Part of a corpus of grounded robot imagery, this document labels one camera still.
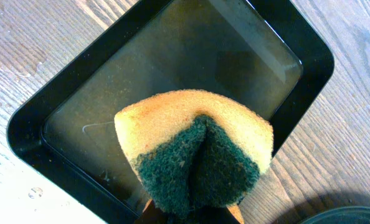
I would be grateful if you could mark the round black serving tray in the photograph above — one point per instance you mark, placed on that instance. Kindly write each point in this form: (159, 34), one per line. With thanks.
(342, 215)

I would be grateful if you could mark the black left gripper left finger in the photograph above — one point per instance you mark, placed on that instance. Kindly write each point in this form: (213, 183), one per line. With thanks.
(153, 215)

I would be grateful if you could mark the black rectangular water tray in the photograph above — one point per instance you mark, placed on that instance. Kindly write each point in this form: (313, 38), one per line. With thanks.
(262, 54)

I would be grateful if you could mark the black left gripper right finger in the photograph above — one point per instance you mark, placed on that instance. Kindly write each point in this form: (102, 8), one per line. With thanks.
(221, 215)

